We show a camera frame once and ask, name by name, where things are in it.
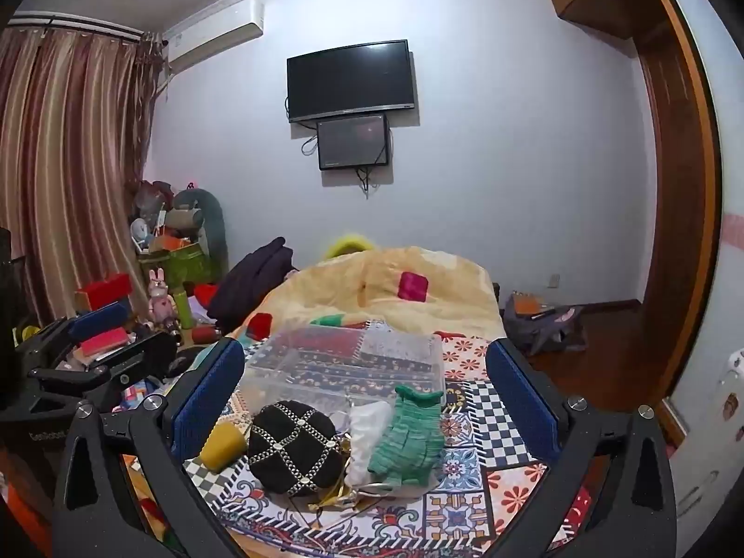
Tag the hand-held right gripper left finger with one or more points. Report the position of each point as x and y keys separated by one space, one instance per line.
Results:
x=206 y=398

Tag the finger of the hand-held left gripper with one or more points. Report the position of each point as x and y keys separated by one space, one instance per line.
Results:
x=99 y=321
x=142 y=354

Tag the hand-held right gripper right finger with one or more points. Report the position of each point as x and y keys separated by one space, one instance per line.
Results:
x=520 y=404

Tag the green knit gloves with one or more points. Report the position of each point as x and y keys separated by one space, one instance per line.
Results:
x=407 y=442

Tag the clear plastic storage box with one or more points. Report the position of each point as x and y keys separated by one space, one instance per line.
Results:
x=349 y=360

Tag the red box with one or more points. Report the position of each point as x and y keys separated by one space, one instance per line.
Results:
x=104 y=290

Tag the yellow cup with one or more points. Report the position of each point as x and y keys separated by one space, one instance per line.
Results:
x=224 y=447

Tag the pink rabbit toy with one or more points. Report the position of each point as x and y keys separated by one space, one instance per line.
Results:
x=158 y=299

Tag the green bottle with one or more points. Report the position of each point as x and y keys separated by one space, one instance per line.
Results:
x=185 y=311

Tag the red cylinder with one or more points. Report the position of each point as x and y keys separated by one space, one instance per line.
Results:
x=204 y=335

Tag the grey backpack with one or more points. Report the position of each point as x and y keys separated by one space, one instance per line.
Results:
x=546 y=331

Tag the small white fan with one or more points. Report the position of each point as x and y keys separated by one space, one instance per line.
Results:
x=140 y=234

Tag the green box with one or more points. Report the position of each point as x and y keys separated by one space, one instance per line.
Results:
x=186 y=264

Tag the orange notebook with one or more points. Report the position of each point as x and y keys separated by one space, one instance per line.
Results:
x=529 y=304

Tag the patterned bedsheet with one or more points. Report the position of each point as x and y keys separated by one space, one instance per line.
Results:
x=465 y=500

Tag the dark jacket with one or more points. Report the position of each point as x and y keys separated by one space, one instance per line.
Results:
x=250 y=285

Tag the green and red knit item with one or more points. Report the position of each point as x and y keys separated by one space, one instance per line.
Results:
x=328 y=321

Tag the striped brown curtain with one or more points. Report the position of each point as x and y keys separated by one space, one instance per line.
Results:
x=75 y=174

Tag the white cloth item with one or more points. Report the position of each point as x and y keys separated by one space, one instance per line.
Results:
x=366 y=436

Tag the magenta square pouch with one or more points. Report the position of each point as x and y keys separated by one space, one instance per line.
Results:
x=413 y=286

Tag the gold ribbon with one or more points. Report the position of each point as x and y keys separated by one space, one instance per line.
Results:
x=340 y=497

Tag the yellow quilt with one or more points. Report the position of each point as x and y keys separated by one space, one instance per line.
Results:
x=360 y=288

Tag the yellow plush toy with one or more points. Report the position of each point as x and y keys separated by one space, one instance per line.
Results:
x=347 y=244

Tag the curtain rod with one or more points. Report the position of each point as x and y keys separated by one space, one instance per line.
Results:
x=75 y=24

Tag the white air conditioner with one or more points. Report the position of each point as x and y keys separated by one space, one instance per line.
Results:
x=215 y=38

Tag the wall socket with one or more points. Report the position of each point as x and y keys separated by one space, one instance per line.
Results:
x=555 y=281

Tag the wooden door frame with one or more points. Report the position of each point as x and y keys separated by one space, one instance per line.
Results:
x=680 y=215

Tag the small black wall monitor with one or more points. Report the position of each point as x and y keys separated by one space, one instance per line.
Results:
x=353 y=142

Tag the black wall television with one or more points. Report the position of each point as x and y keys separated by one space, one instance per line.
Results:
x=350 y=81

